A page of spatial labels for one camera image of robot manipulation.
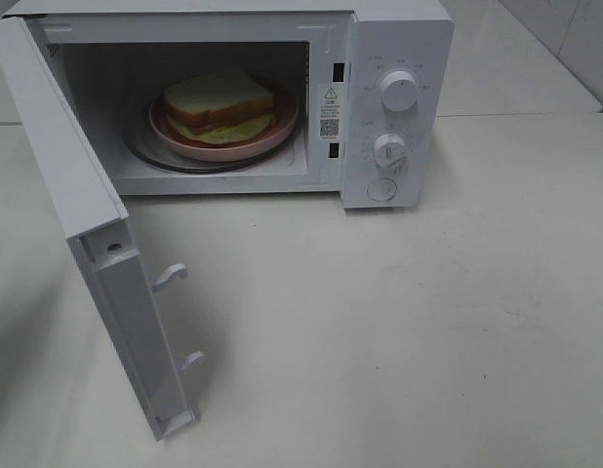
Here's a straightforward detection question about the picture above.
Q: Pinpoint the white microwave oven body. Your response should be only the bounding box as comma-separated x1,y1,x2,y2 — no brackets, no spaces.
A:
0,1,454,209

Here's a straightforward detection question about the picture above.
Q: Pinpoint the white microwave door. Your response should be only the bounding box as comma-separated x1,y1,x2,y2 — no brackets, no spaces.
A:
0,17,203,440

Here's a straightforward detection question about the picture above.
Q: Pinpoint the upper white round knob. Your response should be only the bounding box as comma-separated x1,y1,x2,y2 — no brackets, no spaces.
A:
380,68,420,112

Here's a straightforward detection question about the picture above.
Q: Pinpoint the sandwich with lettuce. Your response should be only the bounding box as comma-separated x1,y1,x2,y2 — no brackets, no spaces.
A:
162,70,276,145

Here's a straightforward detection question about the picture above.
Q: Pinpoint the round white door button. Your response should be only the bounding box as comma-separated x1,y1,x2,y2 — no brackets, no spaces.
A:
367,177,397,202

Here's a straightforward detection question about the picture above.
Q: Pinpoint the glass microwave turntable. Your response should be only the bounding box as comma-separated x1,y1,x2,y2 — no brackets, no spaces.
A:
124,110,306,176

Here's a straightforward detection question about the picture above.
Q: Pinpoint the lower white timer knob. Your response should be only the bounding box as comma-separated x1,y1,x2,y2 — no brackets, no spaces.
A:
373,133,410,169

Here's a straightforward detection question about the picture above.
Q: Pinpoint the pink round plate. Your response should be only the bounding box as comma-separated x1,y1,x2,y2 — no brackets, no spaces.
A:
147,80,300,162

